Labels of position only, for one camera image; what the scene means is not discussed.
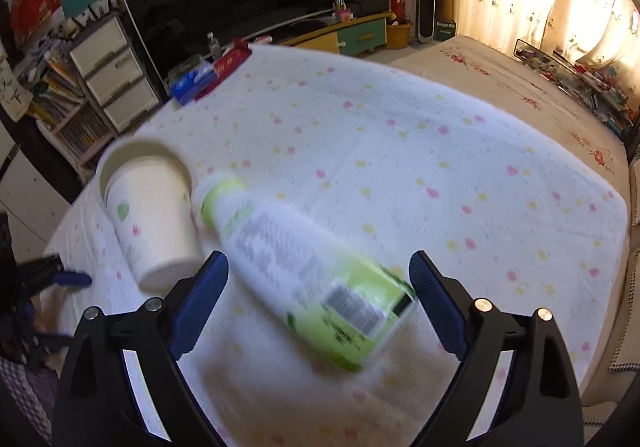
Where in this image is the green and white plastic bottle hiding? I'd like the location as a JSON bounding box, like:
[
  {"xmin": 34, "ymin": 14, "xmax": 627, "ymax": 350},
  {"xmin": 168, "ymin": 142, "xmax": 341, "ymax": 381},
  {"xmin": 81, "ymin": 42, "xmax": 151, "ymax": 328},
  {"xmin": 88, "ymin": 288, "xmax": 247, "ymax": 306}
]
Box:
[{"xmin": 192, "ymin": 177, "xmax": 420, "ymax": 374}]

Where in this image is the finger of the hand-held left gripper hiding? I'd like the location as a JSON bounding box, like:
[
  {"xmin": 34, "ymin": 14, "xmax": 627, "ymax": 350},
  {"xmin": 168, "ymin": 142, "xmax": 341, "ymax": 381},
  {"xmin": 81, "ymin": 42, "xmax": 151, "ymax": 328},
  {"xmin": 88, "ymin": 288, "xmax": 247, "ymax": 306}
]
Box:
[{"xmin": 20, "ymin": 254, "xmax": 93, "ymax": 298}]

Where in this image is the bookshelf with books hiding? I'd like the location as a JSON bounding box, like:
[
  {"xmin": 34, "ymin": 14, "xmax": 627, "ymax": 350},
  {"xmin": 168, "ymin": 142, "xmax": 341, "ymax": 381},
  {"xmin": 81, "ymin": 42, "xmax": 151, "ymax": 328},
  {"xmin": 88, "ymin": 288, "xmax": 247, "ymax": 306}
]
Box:
[{"xmin": 22, "ymin": 47, "xmax": 116, "ymax": 168}]

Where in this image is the yellow and green television cabinet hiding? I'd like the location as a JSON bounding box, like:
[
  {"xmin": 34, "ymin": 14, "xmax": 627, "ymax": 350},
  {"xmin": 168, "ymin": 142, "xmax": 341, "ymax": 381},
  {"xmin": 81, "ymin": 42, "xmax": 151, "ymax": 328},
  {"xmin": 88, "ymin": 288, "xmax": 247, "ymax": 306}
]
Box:
[{"xmin": 280, "ymin": 12, "xmax": 396, "ymax": 55}]

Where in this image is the dotted white tablecloth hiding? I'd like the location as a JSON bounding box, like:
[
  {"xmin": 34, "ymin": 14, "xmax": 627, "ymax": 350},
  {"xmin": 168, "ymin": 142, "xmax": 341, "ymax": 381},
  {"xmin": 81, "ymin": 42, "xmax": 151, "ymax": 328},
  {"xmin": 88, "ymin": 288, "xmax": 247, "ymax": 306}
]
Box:
[{"xmin": 45, "ymin": 44, "xmax": 631, "ymax": 447}]

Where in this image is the black flat box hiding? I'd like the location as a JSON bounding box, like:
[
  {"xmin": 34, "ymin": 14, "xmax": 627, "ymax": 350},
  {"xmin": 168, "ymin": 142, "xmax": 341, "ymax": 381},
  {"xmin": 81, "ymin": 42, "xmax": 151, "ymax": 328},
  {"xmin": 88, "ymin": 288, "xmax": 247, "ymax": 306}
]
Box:
[{"xmin": 345, "ymin": 0, "xmax": 391, "ymax": 18}]

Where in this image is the yellow bucket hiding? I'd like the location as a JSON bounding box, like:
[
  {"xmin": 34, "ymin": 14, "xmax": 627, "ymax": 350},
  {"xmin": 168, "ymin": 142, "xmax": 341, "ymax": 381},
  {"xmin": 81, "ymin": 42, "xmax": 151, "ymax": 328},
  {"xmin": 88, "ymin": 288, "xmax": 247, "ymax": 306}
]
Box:
[{"xmin": 386, "ymin": 22, "xmax": 413, "ymax": 50}]

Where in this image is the white paper sheet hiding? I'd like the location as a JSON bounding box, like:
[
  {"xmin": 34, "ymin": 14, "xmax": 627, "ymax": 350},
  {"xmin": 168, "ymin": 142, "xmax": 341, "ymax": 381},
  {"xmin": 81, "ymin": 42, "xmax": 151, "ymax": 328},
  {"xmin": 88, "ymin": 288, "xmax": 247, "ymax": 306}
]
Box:
[{"xmin": 0, "ymin": 57, "xmax": 33, "ymax": 122}]

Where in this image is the white plastic drawer unit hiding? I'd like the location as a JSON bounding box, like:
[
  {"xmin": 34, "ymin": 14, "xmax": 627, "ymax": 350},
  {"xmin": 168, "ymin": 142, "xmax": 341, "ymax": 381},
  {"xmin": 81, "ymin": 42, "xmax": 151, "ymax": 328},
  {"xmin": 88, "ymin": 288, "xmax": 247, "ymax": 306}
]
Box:
[{"xmin": 69, "ymin": 17, "xmax": 161, "ymax": 132}]

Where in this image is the bed with floral sheet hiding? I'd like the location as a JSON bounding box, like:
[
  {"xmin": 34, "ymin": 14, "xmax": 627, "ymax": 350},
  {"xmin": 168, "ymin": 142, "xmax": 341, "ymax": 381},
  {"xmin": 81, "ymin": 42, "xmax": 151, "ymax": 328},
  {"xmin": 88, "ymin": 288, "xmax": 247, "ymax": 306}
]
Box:
[{"xmin": 390, "ymin": 34, "xmax": 631, "ymax": 188}]

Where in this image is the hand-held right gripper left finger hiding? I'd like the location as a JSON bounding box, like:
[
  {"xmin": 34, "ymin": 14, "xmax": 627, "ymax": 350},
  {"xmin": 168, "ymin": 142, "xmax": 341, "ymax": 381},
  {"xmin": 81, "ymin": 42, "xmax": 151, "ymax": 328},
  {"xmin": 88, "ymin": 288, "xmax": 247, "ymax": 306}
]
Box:
[{"xmin": 51, "ymin": 249, "xmax": 231, "ymax": 447}]

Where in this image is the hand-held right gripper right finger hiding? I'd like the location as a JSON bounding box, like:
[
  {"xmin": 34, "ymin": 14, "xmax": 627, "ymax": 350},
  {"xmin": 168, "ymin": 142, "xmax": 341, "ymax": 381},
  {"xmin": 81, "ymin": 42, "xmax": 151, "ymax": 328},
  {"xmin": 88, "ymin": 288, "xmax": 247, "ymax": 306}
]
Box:
[{"xmin": 409, "ymin": 249, "xmax": 585, "ymax": 447}]

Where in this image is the blue tissue pack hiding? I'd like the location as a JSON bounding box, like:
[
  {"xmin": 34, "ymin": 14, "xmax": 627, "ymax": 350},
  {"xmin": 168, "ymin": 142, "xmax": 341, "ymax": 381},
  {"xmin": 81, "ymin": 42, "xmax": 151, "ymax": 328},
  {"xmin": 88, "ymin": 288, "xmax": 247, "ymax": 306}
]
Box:
[{"xmin": 167, "ymin": 62, "xmax": 221, "ymax": 105}]

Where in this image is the red wall poster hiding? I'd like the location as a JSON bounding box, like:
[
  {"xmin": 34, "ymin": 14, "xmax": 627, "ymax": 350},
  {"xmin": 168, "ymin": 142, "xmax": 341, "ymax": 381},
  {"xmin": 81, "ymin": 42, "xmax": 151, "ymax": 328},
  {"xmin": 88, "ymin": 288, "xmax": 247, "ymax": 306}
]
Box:
[{"xmin": 10, "ymin": 0, "xmax": 61, "ymax": 45}]

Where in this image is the paper cup with pink flower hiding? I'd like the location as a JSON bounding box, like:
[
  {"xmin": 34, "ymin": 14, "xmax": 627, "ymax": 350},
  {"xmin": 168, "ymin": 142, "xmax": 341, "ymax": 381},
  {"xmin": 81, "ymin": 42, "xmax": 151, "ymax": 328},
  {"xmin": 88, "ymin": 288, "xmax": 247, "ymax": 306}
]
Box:
[{"xmin": 97, "ymin": 139, "xmax": 203, "ymax": 293}]

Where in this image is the wire rack of small items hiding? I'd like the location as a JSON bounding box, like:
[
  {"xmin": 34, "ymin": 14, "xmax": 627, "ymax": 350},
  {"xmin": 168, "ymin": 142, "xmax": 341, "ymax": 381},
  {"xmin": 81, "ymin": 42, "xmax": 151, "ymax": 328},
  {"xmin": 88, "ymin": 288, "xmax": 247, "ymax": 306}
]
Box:
[{"xmin": 514, "ymin": 39, "xmax": 631, "ymax": 138}]

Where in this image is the flat red box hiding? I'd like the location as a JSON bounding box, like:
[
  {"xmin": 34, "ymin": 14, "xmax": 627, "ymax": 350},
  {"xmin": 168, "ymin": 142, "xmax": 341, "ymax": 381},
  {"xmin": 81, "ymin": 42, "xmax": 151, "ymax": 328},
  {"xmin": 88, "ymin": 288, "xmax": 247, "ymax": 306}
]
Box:
[{"xmin": 195, "ymin": 39, "xmax": 252, "ymax": 100}]

